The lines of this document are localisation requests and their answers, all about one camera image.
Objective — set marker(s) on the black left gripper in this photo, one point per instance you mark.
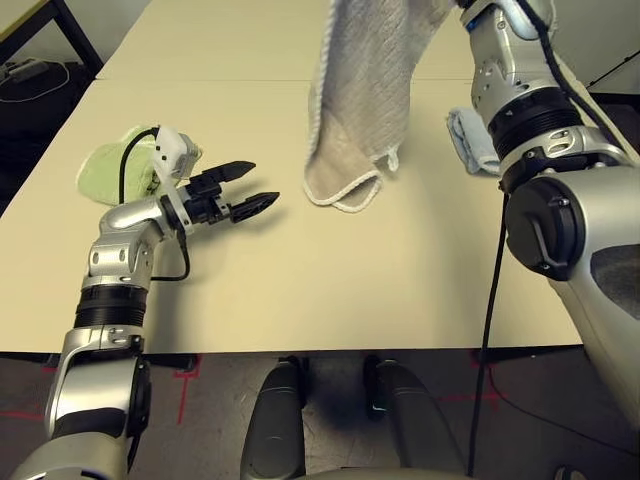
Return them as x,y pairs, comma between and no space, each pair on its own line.
205,205

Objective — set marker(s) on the beige towel with white trim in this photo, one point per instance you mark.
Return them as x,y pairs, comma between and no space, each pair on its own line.
360,100

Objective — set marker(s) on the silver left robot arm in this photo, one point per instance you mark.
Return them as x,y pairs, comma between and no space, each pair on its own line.
115,360

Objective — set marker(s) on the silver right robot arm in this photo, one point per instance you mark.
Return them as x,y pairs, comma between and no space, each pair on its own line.
550,225

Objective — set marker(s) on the folded green towel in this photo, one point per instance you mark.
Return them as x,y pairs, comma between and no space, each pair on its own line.
100,175

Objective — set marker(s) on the folded light blue towel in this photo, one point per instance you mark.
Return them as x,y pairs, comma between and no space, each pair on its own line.
467,140

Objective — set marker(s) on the grey left robot leg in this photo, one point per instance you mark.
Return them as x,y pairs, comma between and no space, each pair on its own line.
275,425

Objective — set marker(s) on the grey robot leg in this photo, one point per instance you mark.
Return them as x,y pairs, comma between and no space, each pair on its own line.
275,425
415,425

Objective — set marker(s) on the grey power strip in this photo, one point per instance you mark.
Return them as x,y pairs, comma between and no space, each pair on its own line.
25,70

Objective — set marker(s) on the grey right robot leg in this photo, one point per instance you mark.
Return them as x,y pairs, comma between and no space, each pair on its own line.
415,425

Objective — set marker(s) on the beige robot waist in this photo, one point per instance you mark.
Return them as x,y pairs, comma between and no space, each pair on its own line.
375,475

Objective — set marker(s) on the red floor tape cross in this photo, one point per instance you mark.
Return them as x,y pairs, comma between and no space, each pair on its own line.
490,397

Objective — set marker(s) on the grey sneaker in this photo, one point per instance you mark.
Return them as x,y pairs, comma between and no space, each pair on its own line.
570,473

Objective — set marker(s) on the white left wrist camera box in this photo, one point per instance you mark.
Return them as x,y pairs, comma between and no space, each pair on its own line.
172,145

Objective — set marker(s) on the black table frame leg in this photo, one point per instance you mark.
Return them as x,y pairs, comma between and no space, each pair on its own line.
80,45

